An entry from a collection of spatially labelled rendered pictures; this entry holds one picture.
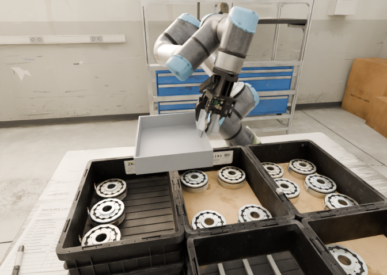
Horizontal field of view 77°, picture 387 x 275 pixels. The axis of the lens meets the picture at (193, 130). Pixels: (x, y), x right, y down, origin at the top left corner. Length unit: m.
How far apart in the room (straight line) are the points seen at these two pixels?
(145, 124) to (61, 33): 2.79
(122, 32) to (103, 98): 0.92
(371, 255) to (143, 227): 0.64
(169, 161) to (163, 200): 0.29
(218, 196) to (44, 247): 0.62
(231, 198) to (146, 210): 0.29
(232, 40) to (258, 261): 0.57
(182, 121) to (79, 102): 2.93
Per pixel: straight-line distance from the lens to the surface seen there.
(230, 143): 1.22
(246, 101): 1.17
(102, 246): 0.66
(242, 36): 0.65
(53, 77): 3.70
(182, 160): 0.63
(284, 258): 0.77
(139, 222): 0.83
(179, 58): 0.70
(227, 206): 0.87
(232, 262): 0.74
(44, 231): 1.10
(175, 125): 0.87
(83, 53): 3.53
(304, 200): 0.96
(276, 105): 3.05
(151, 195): 0.92
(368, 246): 0.90
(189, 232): 0.65
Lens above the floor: 1.42
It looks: 26 degrees down
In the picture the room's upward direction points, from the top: straight up
